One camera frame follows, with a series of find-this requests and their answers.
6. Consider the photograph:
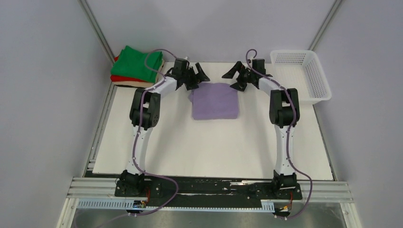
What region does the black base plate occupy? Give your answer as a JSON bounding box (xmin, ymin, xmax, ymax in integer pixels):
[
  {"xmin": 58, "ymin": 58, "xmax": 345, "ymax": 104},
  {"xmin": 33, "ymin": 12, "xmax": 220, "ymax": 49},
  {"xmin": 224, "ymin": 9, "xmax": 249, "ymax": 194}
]
[{"xmin": 114, "ymin": 176, "xmax": 302, "ymax": 208}]

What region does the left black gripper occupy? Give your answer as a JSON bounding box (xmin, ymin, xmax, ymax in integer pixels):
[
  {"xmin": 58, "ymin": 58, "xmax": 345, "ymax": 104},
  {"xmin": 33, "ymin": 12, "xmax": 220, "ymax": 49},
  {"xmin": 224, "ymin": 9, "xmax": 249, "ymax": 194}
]
[{"xmin": 182, "ymin": 64, "xmax": 210, "ymax": 91}]

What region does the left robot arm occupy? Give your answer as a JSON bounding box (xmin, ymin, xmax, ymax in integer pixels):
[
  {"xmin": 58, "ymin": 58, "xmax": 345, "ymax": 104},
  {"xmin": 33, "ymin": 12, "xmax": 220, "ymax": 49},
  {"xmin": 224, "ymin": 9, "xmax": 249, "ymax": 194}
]
[{"xmin": 119, "ymin": 58, "xmax": 210, "ymax": 196}]

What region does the aluminium frame rail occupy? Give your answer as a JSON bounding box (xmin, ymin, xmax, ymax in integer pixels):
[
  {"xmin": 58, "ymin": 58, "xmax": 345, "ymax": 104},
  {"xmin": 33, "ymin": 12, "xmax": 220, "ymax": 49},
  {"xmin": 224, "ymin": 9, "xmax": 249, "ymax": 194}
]
[{"xmin": 57, "ymin": 177, "xmax": 359, "ymax": 228}]

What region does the white plastic basket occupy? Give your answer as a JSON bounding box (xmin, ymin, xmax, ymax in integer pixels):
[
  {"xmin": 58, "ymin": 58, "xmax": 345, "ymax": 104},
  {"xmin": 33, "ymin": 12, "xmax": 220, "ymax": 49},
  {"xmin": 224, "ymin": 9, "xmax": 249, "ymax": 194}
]
[{"xmin": 270, "ymin": 50, "xmax": 332, "ymax": 105}]

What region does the green folded t shirt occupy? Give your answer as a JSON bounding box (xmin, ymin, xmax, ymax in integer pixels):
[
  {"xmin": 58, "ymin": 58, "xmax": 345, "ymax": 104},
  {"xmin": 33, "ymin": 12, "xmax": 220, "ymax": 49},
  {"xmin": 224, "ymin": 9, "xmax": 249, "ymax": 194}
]
[{"xmin": 110, "ymin": 46, "xmax": 163, "ymax": 83}]

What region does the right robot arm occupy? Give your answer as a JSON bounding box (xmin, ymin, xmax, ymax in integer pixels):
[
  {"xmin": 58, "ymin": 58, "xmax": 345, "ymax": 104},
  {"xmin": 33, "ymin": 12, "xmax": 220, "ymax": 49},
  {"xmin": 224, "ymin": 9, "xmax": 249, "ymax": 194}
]
[{"xmin": 222, "ymin": 59, "xmax": 299, "ymax": 199}]

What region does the purple t shirt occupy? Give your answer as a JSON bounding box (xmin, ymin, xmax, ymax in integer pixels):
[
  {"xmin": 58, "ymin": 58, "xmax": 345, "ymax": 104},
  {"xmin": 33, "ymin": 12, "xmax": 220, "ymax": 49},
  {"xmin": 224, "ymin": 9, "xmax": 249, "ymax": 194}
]
[{"xmin": 188, "ymin": 82, "xmax": 240, "ymax": 121}]

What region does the right corner metal post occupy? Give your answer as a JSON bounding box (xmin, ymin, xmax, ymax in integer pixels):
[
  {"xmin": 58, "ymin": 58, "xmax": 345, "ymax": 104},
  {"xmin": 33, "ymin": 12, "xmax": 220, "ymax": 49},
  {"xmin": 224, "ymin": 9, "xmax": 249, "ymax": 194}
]
[{"xmin": 308, "ymin": 0, "xmax": 344, "ymax": 51}]

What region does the left corner metal post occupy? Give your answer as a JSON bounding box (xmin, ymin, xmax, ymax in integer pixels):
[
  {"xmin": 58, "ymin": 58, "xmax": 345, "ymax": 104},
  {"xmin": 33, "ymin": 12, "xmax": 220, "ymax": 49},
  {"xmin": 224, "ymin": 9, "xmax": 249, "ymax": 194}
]
[{"xmin": 78, "ymin": 0, "xmax": 115, "ymax": 64}]

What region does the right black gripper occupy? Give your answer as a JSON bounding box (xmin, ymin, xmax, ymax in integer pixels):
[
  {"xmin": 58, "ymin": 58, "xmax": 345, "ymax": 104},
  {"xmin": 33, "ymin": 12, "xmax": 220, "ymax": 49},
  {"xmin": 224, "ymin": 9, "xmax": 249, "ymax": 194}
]
[{"xmin": 222, "ymin": 62, "xmax": 255, "ymax": 92}]

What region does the white cable duct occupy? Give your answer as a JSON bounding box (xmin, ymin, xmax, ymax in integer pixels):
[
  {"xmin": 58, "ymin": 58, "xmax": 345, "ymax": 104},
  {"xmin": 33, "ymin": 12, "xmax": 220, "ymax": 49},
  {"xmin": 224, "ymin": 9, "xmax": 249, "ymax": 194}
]
[{"xmin": 76, "ymin": 199, "xmax": 275, "ymax": 212}]

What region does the corner metal post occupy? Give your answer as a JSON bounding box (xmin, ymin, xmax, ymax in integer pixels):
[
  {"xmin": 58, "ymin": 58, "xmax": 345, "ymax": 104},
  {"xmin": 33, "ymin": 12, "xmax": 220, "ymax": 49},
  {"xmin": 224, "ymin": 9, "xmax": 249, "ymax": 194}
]
[
  {"xmin": 308, "ymin": 0, "xmax": 344, "ymax": 51},
  {"xmin": 78, "ymin": 0, "xmax": 115, "ymax": 64}
]

